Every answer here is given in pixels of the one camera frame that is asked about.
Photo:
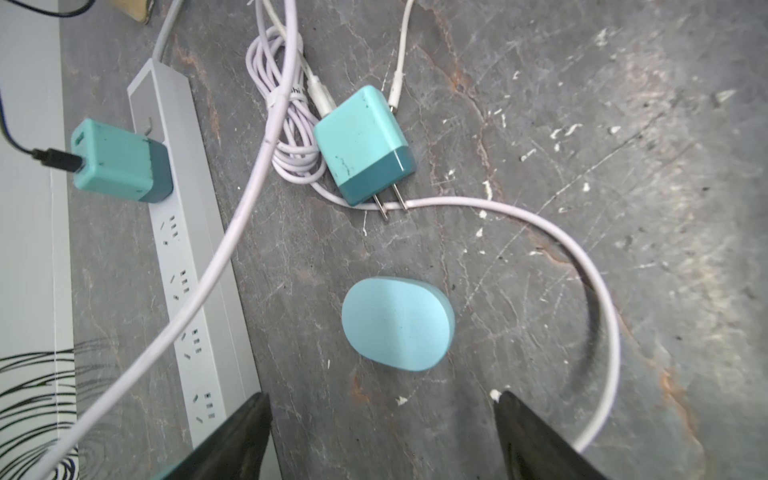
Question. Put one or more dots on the white power strip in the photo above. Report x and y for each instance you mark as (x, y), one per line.
(215, 360)

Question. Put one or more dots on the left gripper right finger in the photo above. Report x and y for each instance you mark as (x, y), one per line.
(531, 449)

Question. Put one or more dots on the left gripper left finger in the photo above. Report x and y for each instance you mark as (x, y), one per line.
(235, 450)

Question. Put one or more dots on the beige spice jar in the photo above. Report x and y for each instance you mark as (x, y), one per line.
(138, 10)

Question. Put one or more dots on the blue earbud case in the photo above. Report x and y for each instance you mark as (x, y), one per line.
(398, 322)

